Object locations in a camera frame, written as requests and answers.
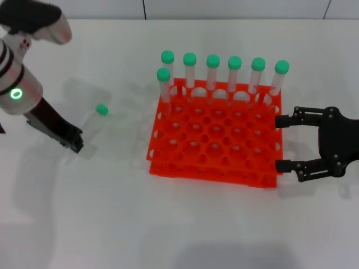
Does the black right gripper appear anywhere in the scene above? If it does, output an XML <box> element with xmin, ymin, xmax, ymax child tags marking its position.
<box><xmin>274</xmin><ymin>105</ymin><xmax>359</xmax><ymax>183</ymax></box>

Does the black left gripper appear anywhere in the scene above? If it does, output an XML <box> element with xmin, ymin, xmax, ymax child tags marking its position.
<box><xmin>24</xmin><ymin>96</ymin><xmax>84</xmax><ymax>154</ymax></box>

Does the clear green-capped test tube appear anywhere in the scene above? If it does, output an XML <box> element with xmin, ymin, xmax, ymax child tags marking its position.
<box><xmin>160</xmin><ymin>50</ymin><xmax>180</xmax><ymax>98</ymax></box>
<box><xmin>157</xmin><ymin>67</ymin><xmax>173</xmax><ymax>115</ymax></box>
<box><xmin>227</xmin><ymin>55</ymin><xmax>242</xmax><ymax>107</ymax></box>
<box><xmin>183</xmin><ymin>52</ymin><xmax>197</xmax><ymax>103</ymax></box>
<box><xmin>206</xmin><ymin>54</ymin><xmax>220</xmax><ymax>106</ymax></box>
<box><xmin>248</xmin><ymin>57</ymin><xmax>266</xmax><ymax>109</ymax></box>
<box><xmin>265</xmin><ymin>59</ymin><xmax>290</xmax><ymax>109</ymax></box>
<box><xmin>80</xmin><ymin>104</ymin><xmax>109</xmax><ymax>149</ymax></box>

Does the orange test tube rack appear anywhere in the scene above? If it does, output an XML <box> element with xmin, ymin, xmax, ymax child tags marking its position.
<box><xmin>146</xmin><ymin>78</ymin><xmax>284</xmax><ymax>189</ymax></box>

